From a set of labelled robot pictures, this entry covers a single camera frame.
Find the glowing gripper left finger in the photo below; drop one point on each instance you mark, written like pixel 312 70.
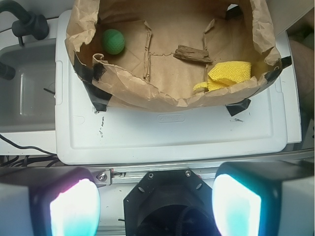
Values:
pixel 55 201

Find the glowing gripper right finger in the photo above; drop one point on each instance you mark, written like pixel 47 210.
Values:
pixel 272 198

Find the yellow cloth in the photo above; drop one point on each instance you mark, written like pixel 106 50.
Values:
pixel 226 74

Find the white plastic bin lid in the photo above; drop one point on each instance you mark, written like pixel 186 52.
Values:
pixel 118 136

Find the grey toy sink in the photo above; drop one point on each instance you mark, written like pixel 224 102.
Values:
pixel 27 101

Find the brown wood piece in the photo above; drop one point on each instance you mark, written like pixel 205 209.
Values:
pixel 192 54

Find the green ball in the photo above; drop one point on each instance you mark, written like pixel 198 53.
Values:
pixel 113 41

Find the brown paper bag tray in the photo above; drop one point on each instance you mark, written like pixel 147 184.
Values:
pixel 145 75

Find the aluminium rail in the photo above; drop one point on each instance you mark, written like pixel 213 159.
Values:
pixel 206 169

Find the black octagonal mount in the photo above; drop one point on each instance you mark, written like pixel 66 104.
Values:
pixel 170 203

